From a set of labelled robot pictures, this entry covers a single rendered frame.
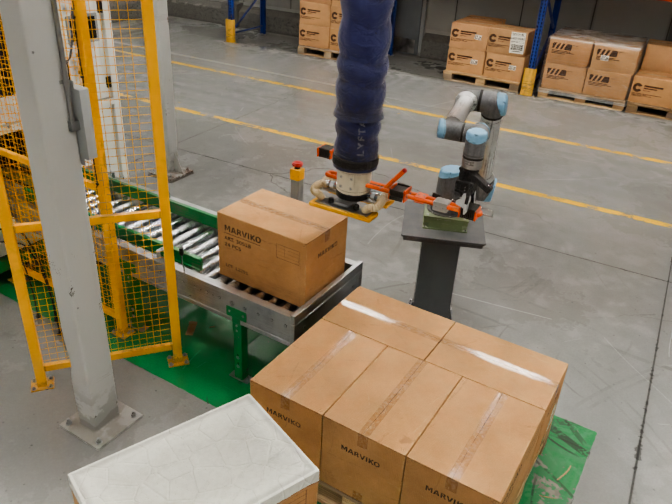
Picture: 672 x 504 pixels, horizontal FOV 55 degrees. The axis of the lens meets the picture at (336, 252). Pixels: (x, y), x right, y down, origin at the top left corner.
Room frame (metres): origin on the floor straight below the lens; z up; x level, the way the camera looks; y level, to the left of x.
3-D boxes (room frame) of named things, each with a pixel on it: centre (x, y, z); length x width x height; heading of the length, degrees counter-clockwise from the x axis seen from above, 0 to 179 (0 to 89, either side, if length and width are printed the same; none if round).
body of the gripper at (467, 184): (2.69, -0.57, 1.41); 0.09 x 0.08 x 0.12; 62
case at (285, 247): (3.17, 0.30, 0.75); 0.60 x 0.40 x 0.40; 59
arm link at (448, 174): (3.61, -0.67, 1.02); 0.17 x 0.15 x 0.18; 73
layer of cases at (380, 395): (2.40, -0.41, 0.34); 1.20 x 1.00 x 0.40; 60
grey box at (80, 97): (2.59, 1.13, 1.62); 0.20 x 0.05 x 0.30; 60
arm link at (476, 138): (2.69, -0.58, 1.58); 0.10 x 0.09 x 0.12; 163
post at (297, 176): (3.72, 0.27, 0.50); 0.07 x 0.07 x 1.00; 60
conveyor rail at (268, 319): (3.31, 1.20, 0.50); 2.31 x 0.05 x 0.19; 60
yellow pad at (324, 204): (2.86, -0.02, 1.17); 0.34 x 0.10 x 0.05; 63
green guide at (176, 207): (4.00, 1.21, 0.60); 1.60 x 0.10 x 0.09; 60
